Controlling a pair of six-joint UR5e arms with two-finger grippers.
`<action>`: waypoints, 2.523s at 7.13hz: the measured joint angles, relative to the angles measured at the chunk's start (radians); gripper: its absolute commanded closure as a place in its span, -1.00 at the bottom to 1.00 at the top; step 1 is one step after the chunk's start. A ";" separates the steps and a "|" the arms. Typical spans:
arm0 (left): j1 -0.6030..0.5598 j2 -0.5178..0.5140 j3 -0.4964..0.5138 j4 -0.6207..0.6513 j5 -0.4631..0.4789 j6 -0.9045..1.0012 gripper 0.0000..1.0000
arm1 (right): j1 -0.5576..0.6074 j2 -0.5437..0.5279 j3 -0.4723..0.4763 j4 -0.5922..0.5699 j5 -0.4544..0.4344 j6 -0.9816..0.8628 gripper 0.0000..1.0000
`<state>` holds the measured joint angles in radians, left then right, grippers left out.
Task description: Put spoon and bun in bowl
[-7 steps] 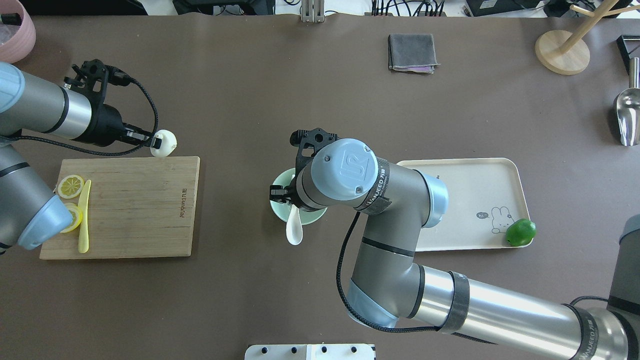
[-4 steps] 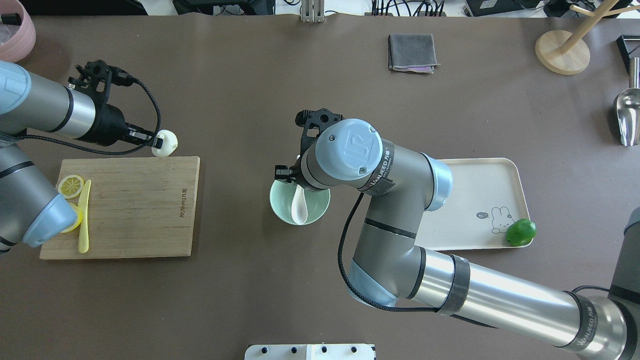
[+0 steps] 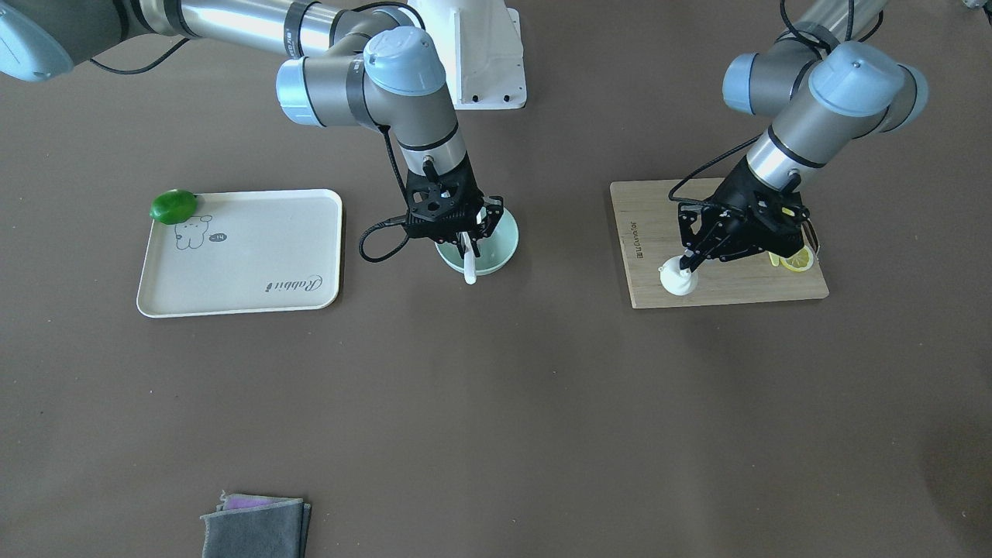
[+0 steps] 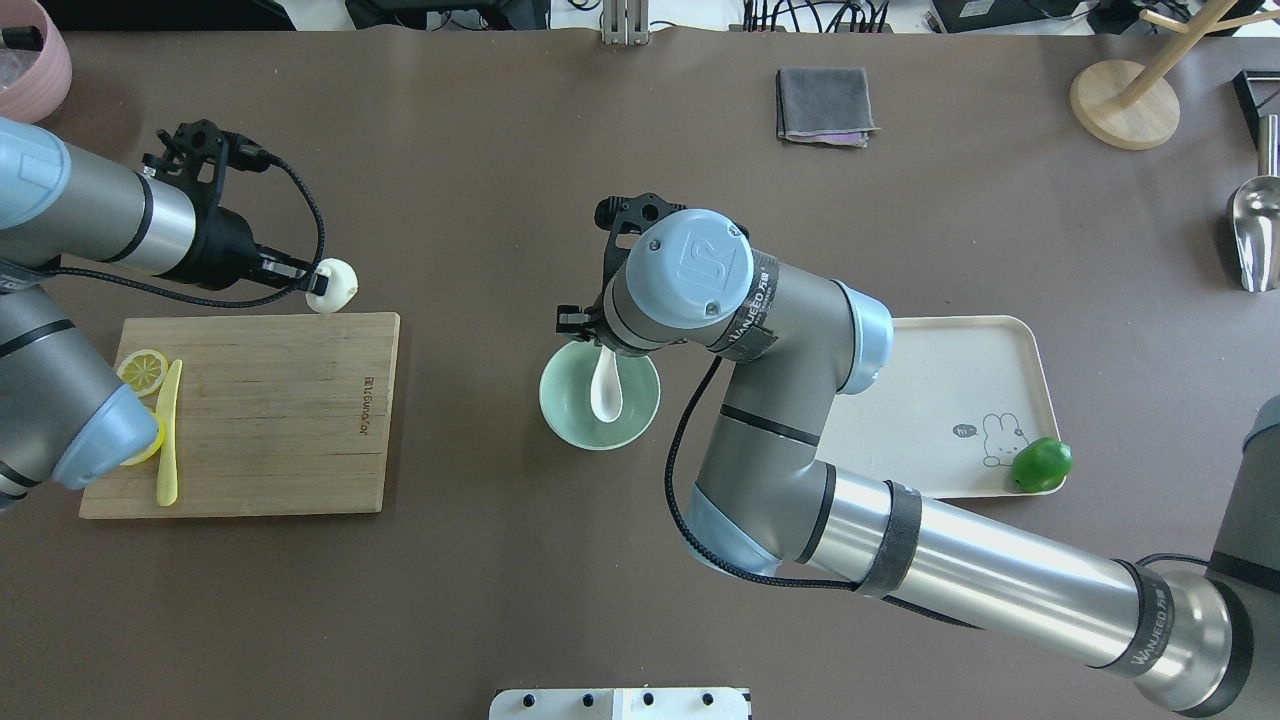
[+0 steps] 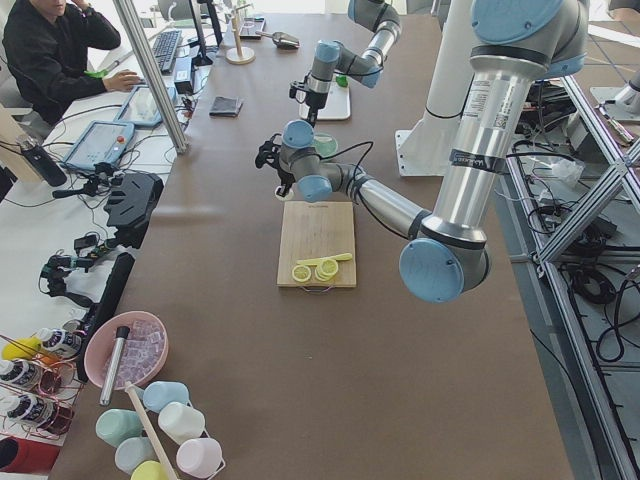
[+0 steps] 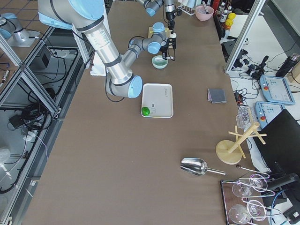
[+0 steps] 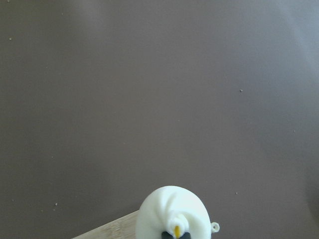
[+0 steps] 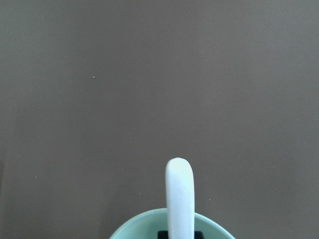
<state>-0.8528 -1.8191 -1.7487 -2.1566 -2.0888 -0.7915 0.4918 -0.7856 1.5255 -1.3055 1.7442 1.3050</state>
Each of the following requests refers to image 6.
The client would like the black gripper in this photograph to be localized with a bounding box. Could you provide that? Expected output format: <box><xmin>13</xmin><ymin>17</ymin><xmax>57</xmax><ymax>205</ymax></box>
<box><xmin>161</xmin><ymin>39</ymin><xmax>169</xmax><ymax>60</ymax></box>
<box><xmin>165</xmin><ymin>11</ymin><xmax>175</xmax><ymax>33</ymax></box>

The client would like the white steamed bun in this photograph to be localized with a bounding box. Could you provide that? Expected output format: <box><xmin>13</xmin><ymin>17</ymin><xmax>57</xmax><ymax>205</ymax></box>
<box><xmin>170</xmin><ymin>33</ymin><xmax>177</xmax><ymax>38</ymax></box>

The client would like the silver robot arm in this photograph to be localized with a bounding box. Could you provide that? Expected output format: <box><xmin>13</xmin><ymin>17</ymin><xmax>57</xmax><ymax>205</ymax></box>
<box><xmin>38</xmin><ymin>0</ymin><xmax>167</xmax><ymax>98</ymax></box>
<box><xmin>137</xmin><ymin>0</ymin><xmax>176</xmax><ymax>34</ymax></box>

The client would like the light green bowl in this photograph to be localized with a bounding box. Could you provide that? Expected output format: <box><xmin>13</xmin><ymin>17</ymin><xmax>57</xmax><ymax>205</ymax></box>
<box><xmin>151</xmin><ymin>55</ymin><xmax>168</xmax><ymax>69</ymax></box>

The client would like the pink bowl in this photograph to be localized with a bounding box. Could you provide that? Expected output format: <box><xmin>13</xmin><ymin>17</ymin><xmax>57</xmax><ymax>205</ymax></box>
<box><xmin>195</xmin><ymin>5</ymin><xmax>215</xmax><ymax>21</ymax></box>

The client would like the metal tube in bowl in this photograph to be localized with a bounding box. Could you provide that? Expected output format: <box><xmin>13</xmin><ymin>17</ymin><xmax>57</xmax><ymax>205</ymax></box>
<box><xmin>202</xmin><ymin>1</ymin><xmax>209</xmax><ymax>15</ymax></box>

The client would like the wooden cutting board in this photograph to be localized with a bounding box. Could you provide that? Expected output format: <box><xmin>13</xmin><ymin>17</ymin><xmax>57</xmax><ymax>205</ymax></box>
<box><xmin>147</xmin><ymin>27</ymin><xmax>177</xmax><ymax>49</ymax></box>

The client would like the cream rabbit tray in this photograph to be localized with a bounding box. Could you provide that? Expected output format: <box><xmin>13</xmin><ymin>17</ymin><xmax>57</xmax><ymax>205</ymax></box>
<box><xmin>141</xmin><ymin>83</ymin><xmax>173</xmax><ymax>118</ymax></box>

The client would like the green lime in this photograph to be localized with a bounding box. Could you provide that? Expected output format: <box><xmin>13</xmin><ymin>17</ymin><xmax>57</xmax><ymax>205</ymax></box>
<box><xmin>141</xmin><ymin>107</ymin><xmax>150</xmax><ymax>116</ymax></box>

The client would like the grey folded cloth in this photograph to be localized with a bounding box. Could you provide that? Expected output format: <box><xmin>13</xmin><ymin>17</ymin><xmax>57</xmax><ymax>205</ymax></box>
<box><xmin>207</xmin><ymin>88</ymin><xmax>227</xmax><ymax>103</ymax></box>

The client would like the near teach pendant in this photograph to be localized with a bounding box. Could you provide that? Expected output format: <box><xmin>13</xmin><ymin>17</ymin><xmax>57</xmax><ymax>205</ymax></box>
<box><xmin>255</xmin><ymin>101</ymin><xmax>285</xmax><ymax>128</ymax></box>

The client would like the teach pendant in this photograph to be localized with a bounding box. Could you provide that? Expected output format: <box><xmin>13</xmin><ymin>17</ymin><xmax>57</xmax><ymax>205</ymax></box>
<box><xmin>255</xmin><ymin>101</ymin><xmax>285</xmax><ymax>128</ymax></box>
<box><xmin>259</xmin><ymin>75</ymin><xmax>296</xmax><ymax>105</ymax></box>

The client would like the far teach pendant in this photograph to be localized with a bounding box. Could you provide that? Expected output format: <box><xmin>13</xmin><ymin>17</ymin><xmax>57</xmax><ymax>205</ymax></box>
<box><xmin>259</xmin><ymin>75</ymin><xmax>296</xmax><ymax>105</ymax></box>

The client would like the wooden mug tree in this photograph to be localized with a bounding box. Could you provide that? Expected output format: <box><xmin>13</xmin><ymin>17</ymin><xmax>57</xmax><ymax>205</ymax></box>
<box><xmin>216</xmin><ymin>107</ymin><xmax>267</xmax><ymax>165</ymax></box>

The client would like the metal scoop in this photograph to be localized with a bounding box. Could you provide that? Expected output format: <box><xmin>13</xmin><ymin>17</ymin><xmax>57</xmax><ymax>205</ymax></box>
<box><xmin>180</xmin><ymin>157</ymin><xmax>226</xmax><ymax>176</ymax></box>

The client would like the black water bottle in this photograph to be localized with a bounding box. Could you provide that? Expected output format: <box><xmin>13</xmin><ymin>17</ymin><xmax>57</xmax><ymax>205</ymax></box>
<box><xmin>275</xmin><ymin>53</ymin><xmax>300</xmax><ymax>77</ymax></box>

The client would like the wine glass rack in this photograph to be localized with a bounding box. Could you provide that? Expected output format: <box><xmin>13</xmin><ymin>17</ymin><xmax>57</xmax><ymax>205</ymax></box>
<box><xmin>220</xmin><ymin>172</ymin><xmax>281</xmax><ymax>225</ymax></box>

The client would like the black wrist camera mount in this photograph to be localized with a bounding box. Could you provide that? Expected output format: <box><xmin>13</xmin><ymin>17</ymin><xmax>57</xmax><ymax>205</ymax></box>
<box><xmin>167</xmin><ymin>37</ymin><xmax>176</xmax><ymax>50</ymax></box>
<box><xmin>174</xmin><ymin>8</ymin><xmax>182</xmax><ymax>16</ymax></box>

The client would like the aluminium frame post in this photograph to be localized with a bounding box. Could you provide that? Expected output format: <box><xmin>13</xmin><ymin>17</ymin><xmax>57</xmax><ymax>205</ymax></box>
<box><xmin>224</xmin><ymin>0</ymin><xmax>266</xmax><ymax>74</ymax></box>

